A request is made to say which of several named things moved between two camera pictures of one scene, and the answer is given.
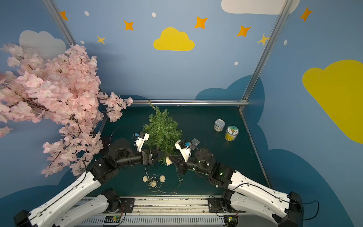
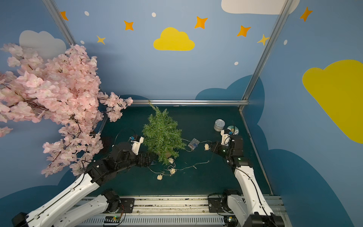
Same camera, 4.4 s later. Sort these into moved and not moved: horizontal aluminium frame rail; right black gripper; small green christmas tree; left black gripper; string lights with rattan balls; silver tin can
Moved: right black gripper; string lights with rattan balls
Not moved: small green christmas tree; left black gripper; horizontal aluminium frame rail; silver tin can
